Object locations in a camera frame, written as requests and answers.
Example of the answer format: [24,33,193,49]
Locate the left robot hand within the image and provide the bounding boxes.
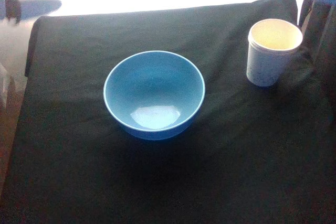
[0,0,62,23]

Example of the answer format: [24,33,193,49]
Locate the blue ceramic bowl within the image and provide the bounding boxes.
[103,50,206,141]

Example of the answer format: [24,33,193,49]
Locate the black table cloth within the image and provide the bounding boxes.
[0,0,336,224]

